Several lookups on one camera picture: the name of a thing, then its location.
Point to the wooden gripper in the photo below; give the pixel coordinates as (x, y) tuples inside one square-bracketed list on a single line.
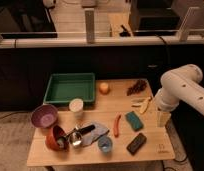
[(162, 118)]

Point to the blue grey towel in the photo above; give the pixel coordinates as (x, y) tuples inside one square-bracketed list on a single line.
[(95, 134)]

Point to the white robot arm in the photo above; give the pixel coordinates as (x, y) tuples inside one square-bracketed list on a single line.
[(180, 84)]

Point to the red orange bowl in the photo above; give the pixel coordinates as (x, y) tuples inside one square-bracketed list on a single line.
[(55, 139)]

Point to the purple bowl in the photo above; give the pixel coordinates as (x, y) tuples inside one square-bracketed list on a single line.
[(44, 116)]

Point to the yellow banana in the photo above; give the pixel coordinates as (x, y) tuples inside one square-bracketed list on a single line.
[(141, 103)]

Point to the teal sponge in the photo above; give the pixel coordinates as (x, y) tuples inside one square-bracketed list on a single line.
[(134, 121)]

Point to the dark grape bunch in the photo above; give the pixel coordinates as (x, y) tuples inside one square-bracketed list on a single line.
[(139, 86)]

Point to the black rectangular block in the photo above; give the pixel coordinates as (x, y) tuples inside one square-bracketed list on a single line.
[(136, 143)]

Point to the orange carrot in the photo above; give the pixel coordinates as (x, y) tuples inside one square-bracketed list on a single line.
[(116, 125)]

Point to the blue plastic cup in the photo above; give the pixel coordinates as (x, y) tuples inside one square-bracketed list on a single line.
[(105, 144)]

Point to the white cup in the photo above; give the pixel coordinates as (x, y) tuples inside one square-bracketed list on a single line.
[(76, 107)]

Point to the small metal cup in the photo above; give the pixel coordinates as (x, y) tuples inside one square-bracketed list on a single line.
[(75, 139)]

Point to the black object on shelf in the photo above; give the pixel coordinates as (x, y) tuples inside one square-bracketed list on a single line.
[(124, 32)]

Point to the green plastic tray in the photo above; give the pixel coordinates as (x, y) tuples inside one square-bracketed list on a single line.
[(62, 88)]

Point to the white horizontal rail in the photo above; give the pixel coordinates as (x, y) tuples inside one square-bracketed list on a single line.
[(99, 41)]

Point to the black handled scoop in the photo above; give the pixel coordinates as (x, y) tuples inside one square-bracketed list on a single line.
[(82, 130)]

